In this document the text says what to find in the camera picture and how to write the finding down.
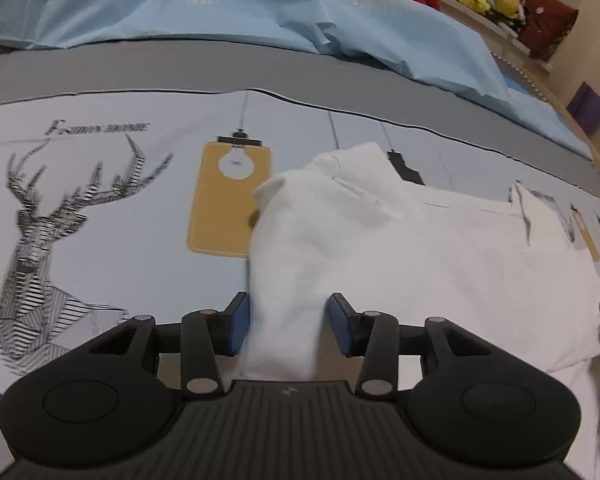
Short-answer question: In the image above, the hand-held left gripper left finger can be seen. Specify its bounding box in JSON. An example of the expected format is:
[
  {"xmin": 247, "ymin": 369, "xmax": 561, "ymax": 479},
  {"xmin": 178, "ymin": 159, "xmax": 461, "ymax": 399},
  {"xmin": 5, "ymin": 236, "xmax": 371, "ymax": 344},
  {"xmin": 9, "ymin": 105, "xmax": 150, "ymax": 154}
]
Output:
[{"xmin": 87, "ymin": 291, "xmax": 251, "ymax": 396}]

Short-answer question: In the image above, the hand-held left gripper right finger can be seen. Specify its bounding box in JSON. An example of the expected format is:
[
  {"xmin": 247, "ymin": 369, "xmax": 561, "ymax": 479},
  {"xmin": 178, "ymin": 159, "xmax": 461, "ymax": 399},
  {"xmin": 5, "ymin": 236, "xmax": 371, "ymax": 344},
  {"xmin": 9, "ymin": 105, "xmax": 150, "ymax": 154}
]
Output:
[{"xmin": 315, "ymin": 293, "xmax": 493, "ymax": 400}]

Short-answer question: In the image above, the white t-shirt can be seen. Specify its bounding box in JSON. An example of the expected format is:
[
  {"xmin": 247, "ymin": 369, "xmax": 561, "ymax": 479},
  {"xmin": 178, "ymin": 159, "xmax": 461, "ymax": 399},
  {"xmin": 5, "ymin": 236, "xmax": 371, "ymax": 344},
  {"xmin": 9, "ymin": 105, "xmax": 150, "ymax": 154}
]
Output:
[{"xmin": 240, "ymin": 142, "xmax": 600, "ymax": 480}]

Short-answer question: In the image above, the printed bed sheet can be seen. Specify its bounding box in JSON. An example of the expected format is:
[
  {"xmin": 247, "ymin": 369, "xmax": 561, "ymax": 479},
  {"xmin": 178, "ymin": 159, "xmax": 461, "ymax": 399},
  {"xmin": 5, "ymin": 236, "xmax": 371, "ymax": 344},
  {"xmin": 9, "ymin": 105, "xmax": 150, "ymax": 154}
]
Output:
[{"xmin": 0, "ymin": 89, "xmax": 600, "ymax": 480}]

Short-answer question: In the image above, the purple box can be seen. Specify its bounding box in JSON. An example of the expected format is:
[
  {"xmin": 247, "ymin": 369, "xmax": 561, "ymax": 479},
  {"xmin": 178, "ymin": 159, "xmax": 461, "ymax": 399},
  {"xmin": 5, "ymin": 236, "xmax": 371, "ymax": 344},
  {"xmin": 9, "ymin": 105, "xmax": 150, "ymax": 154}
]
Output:
[{"xmin": 566, "ymin": 82, "xmax": 600, "ymax": 133}]

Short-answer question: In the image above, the grey mattress cover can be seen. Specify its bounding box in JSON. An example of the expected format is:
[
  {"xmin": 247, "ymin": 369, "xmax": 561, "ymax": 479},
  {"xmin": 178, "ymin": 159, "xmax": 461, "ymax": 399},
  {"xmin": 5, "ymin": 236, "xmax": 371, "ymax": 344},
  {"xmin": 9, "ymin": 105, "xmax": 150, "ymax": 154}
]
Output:
[{"xmin": 0, "ymin": 37, "xmax": 600, "ymax": 201}]

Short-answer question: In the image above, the brown cushion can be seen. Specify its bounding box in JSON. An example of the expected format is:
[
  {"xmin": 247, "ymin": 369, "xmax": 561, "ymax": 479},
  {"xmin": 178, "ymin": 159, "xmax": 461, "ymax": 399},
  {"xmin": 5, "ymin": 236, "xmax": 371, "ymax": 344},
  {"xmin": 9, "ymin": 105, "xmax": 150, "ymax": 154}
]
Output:
[{"xmin": 517, "ymin": 0, "xmax": 579, "ymax": 61}]

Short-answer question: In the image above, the light blue sheet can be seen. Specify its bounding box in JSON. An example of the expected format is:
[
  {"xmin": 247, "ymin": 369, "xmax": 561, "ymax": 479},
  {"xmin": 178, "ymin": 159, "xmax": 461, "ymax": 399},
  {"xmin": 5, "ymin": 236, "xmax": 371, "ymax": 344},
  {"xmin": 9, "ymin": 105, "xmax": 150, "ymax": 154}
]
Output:
[{"xmin": 0, "ymin": 0, "xmax": 593, "ymax": 161}]

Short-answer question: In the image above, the wooden bed frame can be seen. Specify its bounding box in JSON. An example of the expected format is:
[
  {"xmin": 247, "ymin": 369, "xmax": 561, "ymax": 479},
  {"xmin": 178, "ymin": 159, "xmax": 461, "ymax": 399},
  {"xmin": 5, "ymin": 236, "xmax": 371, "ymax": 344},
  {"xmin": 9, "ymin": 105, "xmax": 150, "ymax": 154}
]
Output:
[{"xmin": 540, "ymin": 80, "xmax": 600, "ymax": 191}]

